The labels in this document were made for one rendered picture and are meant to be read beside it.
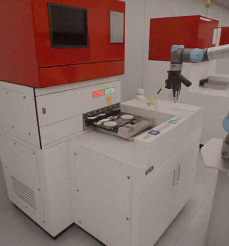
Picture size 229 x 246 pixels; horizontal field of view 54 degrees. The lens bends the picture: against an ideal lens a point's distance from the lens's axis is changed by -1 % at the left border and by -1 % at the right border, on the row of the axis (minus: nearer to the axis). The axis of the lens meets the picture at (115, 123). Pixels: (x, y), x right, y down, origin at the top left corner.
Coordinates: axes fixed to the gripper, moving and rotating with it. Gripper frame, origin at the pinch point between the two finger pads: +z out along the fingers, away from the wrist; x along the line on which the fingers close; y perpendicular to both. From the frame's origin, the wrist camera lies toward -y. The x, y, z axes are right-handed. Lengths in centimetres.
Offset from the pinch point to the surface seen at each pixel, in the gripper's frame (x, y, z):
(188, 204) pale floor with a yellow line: -44, -3, 111
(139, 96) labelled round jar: -35, 52, 10
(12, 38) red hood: 66, 77, -40
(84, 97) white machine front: 27, 59, 1
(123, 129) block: 21.7, 27.1, 20.2
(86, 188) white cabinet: 46, 41, 61
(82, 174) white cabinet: 46, 44, 51
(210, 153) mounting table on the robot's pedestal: 2.8, -27.4, 28.7
